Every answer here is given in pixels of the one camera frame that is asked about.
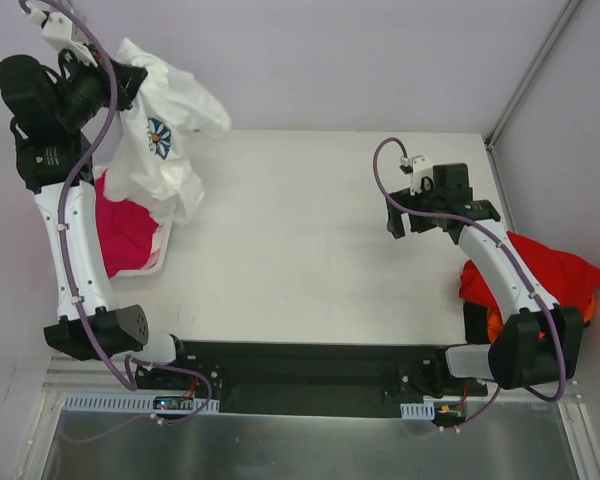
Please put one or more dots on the right aluminium corner profile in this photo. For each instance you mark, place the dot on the right aluminium corner profile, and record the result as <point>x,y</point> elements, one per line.
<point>548,45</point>

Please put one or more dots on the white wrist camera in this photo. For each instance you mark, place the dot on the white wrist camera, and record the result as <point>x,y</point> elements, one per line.
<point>420,170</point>
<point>62,34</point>

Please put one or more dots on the right grey cable duct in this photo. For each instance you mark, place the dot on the right grey cable duct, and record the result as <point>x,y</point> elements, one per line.
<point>424,411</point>

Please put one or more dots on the aluminium front rail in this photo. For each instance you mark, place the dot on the aluminium front rail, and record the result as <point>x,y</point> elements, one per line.
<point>67,374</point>

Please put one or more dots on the magenta t-shirt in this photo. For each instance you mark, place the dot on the magenta t-shirt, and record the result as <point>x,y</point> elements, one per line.
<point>125,240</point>

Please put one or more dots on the left grey cable duct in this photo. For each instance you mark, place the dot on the left grey cable duct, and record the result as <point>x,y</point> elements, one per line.
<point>138,403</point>

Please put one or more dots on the red folded t-shirt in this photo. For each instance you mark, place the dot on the red folded t-shirt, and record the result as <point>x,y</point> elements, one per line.
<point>570,279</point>

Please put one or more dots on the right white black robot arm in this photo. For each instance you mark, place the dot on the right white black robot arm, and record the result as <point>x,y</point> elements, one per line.
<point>540,339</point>

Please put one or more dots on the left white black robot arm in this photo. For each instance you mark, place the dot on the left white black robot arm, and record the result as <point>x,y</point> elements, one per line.
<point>54,159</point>

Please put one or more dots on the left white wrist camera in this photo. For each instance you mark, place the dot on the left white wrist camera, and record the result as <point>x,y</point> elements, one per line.
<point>62,34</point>

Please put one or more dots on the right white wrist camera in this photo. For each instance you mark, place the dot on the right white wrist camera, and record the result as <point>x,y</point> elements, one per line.
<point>420,170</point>

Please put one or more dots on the white laundry basket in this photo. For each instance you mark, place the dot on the white laundry basket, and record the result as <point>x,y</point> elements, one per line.
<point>155,250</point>

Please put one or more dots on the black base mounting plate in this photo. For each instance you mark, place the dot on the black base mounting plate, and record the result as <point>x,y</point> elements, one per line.
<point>364,381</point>

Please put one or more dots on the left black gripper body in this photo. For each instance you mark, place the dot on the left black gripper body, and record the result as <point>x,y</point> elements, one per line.
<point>122,84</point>

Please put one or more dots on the white daisy print t-shirt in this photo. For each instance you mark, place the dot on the white daisy print t-shirt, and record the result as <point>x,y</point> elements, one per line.
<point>153,162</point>

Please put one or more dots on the black folded garment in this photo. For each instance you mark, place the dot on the black folded garment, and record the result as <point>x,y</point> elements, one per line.
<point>482,324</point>

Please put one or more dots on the grey cable duct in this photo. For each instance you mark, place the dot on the grey cable duct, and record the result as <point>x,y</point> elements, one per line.
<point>138,403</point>
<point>424,411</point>

